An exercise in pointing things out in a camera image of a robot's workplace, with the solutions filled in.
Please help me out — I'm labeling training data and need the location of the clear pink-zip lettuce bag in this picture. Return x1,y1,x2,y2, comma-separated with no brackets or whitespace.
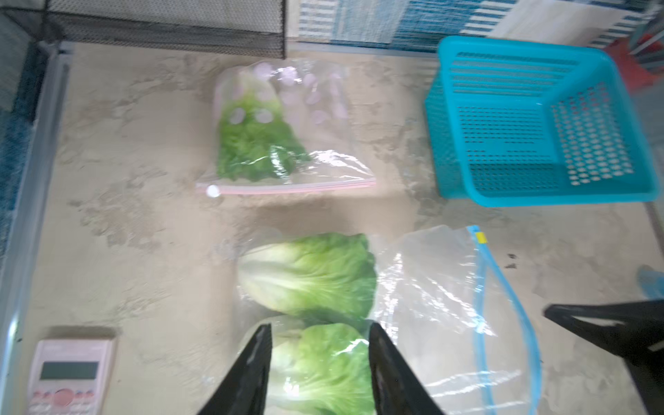
196,59,376,198

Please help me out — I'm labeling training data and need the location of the blue tape roll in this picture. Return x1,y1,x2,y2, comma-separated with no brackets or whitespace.
636,266,664,300

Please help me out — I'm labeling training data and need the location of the red utensil cup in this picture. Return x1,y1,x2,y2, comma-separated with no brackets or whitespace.
603,38,663,94

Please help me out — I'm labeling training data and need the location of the chinese cabbage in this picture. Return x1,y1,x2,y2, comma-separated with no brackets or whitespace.
267,323,375,414
237,233,378,322

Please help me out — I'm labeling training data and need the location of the teal plastic basket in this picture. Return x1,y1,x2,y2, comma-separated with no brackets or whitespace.
425,36,660,208

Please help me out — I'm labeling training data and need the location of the green lettuce in bag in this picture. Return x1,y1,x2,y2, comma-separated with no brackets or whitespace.
216,94,311,182

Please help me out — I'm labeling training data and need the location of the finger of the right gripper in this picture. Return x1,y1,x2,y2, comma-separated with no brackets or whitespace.
543,300,663,361

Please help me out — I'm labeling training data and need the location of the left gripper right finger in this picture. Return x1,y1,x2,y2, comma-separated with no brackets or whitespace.
368,322,444,415

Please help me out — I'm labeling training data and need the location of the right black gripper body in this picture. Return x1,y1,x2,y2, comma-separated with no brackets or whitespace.
624,354,664,415

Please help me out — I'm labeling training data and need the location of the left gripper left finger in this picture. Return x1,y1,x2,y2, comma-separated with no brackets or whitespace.
198,324,273,415

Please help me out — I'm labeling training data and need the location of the black wire shelf rack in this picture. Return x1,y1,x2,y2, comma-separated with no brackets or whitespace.
0,0,288,60

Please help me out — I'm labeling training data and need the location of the pink calculator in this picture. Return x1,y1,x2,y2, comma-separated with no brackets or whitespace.
24,338,116,415

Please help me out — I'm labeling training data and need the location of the clear blue-zip bag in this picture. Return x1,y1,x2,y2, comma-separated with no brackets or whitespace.
235,226,542,414

